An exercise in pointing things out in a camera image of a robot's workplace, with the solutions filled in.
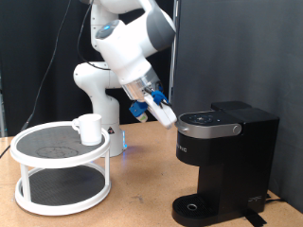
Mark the black backdrop curtain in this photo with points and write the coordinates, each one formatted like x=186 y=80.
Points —
x=31 y=47

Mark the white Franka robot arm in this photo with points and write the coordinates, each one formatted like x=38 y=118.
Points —
x=126 y=47

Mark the white ceramic mug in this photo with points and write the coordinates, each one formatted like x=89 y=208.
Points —
x=91 y=129

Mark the white two-tier turntable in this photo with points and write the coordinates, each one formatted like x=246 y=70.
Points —
x=34 y=142

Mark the grey metal post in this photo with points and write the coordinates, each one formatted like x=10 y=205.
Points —
x=2 y=119

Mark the grey metal frame pole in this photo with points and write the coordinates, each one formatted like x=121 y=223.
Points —
x=173 y=63

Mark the wrist camera on blue mount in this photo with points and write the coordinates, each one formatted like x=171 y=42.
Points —
x=138 y=110

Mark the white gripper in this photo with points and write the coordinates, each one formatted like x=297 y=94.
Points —
x=162 y=113

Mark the black Keurig coffee machine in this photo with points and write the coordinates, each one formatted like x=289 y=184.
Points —
x=240 y=164

